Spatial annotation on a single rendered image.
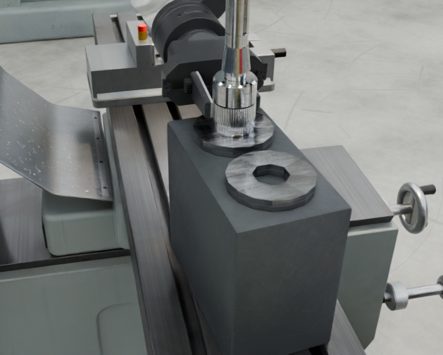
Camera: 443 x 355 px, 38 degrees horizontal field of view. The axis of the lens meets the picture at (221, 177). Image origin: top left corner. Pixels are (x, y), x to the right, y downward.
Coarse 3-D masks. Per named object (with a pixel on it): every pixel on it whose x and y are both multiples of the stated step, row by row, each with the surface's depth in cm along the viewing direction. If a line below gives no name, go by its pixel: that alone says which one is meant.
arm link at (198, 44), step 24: (168, 24) 79; (192, 24) 78; (216, 24) 79; (168, 48) 76; (192, 48) 75; (216, 48) 75; (168, 72) 72; (216, 72) 73; (264, 72) 76; (168, 96) 74
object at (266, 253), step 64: (192, 128) 73; (256, 128) 70; (192, 192) 69; (256, 192) 60; (320, 192) 63; (192, 256) 74; (256, 256) 60; (320, 256) 63; (256, 320) 64; (320, 320) 68
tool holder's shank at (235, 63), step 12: (228, 0) 62; (240, 0) 62; (228, 12) 63; (240, 12) 62; (228, 24) 63; (240, 24) 63; (228, 36) 64; (240, 36) 64; (228, 48) 64; (240, 48) 64; (228, 60) 65; (240, 60) 65; (228, 72) 65; (240, 72) 65
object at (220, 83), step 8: (224, 72) 68; (248, 72) 68; (216, 80) 66; (224, 80) 66; (240, 80) 66; (248, 80) 66; (256, 80) 67; (216, 88) 66; (224, 88) 66; (232, 88) 65; (240, 88) 65; (248, 88) 66
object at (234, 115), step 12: (216, 96) 67; (228, 96) 66; (240, 96) 66; (252, 96) 67; (216, 108) 68; (228, 108) 67; (240, 108) 67; (252, 108) 68; (216, 120) 69; (228, 120) 68; (240, 120) 68; (252, 120) 69; (228, 132) 68; (240, 132) 68
